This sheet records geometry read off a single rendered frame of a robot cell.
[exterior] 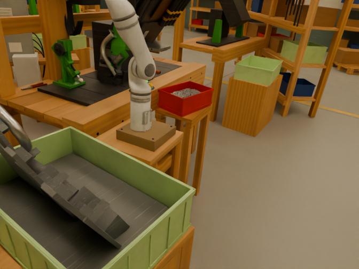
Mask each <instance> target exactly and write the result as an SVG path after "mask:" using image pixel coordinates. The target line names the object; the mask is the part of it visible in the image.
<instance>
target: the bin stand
mask: <svg viewBox="0 0 359 269"><path fill-rule="evenodd" d="M211 111H212V104H211V105H210V106H208V107H206V108H203V109H201V110H198V111H196V112H194V113H191V114H189V115H186V116H183V117H180V116H178V115H175V114H173V113H171V112H169V111H166V110H164V109H162V108H160V107H159V108H157V109H156V110H155V118H156V121H158V122H162V123H166V117H164V116H168V117H171V118H175V126H176V130H177V131H181V132H184V136H183V139H182V144H181V145H182V149H181V156H180V157H181V160H180V167H179V173H178V174H179V178H178V180H179V181H181V182H183V183H185V184H187V183H188V173H189V164H190V155H191V145H192V136H193V127H194V126H195V125H196V124H197V123H198V122H199V121H200V128H199V137H198V145H197V153H196V162H195V167H194V176H193V184H192V187H193V188H195V189H196V193H195V194H194V195H195V196H197V195H198V194H199V189H200V182H201V174H202V167H203V162H204V154H205V147H206V140H207V132H208V125H209V117H210V112H211ZM183 122H186V124H185V126H184V127H183Z"/></svg>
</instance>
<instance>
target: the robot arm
mask: <svg viewBox="0 0 359 269"><path fill-rule="evenodd" d="M105 2H106V5H107V7H108V10H109V12H110V15H111V18H112V20H113V23H114V25H115V28H116V30H117V32H118V34H119V35H120V37H121V38H122V40H123V41H124V42H125V43H126V45H127V46H128V48H130V50H131V52H132V53H133V55H134V56H133V57H132V58H131V59H130V61H129V65H128V80H129V87H130V128H131V129H132V130H134V131H143V132H146V131H147V130H149V129H150V128H151V127H152V109H151V87H150V86H149V84H148V83H147V81H146V80H150V79H152V78H153V77H154V76H155V72H156V67H155V63H154V60H153V58H152V56H151V54H150V51H149V49H148V47H147V45H146V42H145V39H144V36H143V33H142V30H141V27H140V25H139V21H138V19H139V16H138V15H137V14H136V11H135V6H136V0H105Z"/></svg>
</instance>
